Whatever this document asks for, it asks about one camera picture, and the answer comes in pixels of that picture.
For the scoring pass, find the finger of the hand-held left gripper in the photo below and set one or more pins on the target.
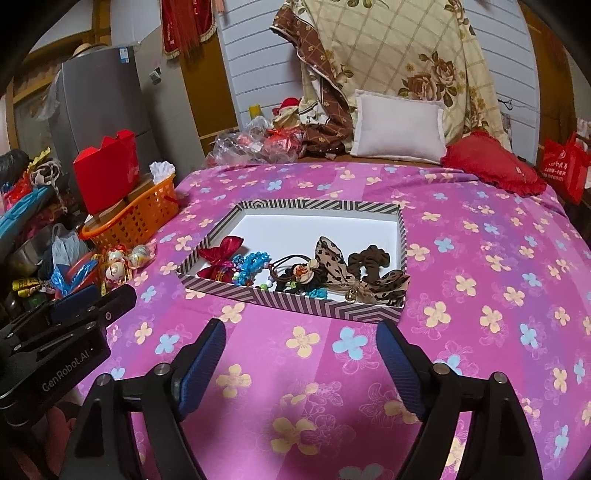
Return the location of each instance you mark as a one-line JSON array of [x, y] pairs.
[[78, 304]]

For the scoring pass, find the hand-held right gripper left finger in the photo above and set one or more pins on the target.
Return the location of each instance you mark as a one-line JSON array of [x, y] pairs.
[[203, 364]]

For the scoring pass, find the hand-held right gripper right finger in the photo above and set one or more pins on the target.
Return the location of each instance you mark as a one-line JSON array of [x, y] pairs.
[[401, 369]]

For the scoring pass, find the black scrunchie with blue yarn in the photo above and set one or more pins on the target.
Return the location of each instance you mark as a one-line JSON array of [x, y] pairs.
[[288, 279]]

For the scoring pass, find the striped cardboard box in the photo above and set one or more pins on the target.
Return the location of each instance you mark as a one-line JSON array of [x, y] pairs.
[[323, 221]]

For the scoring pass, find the white and red wrapped candy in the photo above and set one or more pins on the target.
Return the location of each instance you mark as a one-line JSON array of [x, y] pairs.
[[116, 255], [116, 271]]

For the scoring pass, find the white plastic bag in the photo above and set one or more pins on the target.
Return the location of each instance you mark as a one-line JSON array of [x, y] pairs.
[[67, 247]]

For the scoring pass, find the silver wrapped candy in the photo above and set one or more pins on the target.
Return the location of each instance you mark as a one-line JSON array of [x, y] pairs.
[[141, 256]]

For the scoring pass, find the orange plastic basket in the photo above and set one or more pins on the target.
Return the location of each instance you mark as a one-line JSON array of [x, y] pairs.
[[134, 217]]

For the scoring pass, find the red satin bow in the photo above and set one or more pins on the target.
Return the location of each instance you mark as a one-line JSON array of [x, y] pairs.
[[219, 261]]

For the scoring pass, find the brown velvet bow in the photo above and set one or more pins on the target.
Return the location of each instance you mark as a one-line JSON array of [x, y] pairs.
[[369, 265]]

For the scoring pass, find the pink floral bedsheet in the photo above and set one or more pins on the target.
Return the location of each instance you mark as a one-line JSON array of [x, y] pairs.
[[461, 277]]

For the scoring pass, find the leopard print bow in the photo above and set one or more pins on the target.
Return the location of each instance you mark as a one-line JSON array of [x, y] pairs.
[[337, 263]]

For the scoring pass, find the red gift box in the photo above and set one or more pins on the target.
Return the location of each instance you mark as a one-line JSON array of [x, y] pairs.
[[108, 170]]

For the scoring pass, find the white tissue paper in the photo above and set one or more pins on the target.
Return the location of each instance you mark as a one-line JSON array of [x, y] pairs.
[[162, 170]]

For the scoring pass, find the grey refrigerator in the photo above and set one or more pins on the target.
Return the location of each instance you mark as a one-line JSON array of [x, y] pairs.
[[106, 115]]

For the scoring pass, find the clear plastic bag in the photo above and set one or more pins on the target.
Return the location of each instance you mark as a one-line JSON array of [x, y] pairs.
[[235, 145]]

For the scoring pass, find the red frilled pillow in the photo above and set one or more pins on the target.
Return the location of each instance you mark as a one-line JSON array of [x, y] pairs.
[[494, 161]]

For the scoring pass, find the white pillow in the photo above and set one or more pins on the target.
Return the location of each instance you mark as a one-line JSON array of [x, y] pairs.
[[397, 124]]

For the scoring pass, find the straw hat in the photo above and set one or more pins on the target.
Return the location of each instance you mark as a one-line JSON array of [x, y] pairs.
[[92, 48]]

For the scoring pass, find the red shopping bag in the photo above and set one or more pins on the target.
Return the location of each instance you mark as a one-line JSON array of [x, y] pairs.
[[565, 166]]

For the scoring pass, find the santa toy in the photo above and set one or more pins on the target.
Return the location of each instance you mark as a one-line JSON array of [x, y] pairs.
[[286, 113]]

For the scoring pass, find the red hanging decoration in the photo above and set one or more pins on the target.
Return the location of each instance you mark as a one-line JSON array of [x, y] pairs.
[[189, 25]]

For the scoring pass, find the floral quilt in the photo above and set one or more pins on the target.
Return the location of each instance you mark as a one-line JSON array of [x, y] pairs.
[[406, 46]]

